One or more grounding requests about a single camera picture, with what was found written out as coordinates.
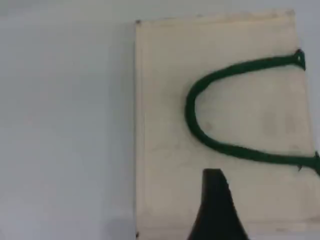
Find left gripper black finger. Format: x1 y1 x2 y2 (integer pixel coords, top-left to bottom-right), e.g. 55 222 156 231
187 168 250 240

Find white canvas handbag green handles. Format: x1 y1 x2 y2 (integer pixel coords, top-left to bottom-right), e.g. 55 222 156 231
134 8 320 240

